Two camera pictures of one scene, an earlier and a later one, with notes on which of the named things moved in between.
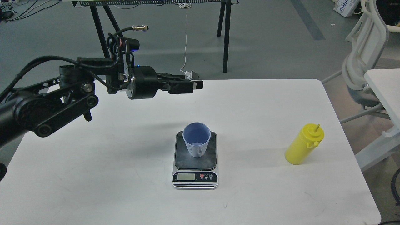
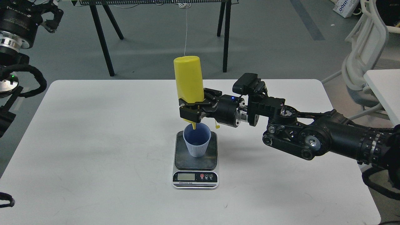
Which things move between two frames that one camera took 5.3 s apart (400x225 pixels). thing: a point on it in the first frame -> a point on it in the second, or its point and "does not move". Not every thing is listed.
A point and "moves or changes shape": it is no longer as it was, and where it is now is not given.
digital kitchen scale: (193, 173) does not move
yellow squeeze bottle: (311, 135) moves or changes shape
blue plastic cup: (197, 135) does not move
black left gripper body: (144, 82) -> (17, 30)
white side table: (385, 84) does not move
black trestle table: (97, 5) does not move
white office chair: (368, 37) does not move
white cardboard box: (346, 7) does not move
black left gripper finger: (183, 86) -> (51, 26)
